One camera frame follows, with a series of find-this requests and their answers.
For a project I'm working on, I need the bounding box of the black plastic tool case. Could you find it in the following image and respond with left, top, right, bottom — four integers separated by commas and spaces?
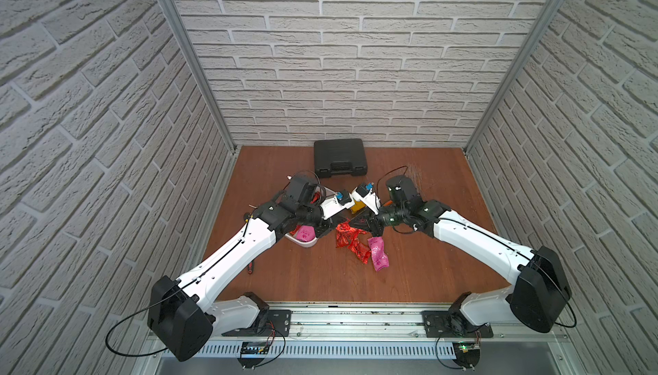
314, 138, 368, 178

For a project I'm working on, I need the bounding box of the red tea bag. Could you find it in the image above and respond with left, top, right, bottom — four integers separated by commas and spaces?
335, 233, 356, 248
336, 222, 368, 237
350, 240, 371, 265

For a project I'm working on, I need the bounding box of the left controller board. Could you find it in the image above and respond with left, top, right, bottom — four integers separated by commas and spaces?
237, 342, 271, 369

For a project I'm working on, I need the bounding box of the right controller board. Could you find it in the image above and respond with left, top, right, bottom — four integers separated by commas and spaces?
452, 342, 481, 371

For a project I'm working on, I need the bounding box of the white storage box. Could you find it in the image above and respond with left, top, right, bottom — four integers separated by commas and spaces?
285, 225, 318, 248

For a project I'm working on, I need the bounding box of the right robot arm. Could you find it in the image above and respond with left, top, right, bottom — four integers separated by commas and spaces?
351, 174, 572, 337

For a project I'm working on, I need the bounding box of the orange tea bag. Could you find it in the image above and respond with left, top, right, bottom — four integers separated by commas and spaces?
350, 201, 366, 215

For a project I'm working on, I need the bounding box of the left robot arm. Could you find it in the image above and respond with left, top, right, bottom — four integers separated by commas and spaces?
147, 174, 349, 361

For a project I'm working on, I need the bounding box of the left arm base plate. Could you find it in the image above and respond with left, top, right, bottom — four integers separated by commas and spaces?
222, 309, 292, 337

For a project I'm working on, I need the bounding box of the controller board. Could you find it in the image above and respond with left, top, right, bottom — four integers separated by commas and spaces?
237, 342, 271, 369
452, 342, 481, 371

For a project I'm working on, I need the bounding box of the pink tea bag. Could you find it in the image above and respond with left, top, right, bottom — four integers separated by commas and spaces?
368, 237, 390, 271
294, 225, 316, 243

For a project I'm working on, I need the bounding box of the aluminium front rail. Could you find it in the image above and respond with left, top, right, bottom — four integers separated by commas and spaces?
269, 301, 570, 342

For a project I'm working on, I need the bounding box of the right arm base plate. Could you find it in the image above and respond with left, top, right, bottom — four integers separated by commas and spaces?
421, 311, 494, 340

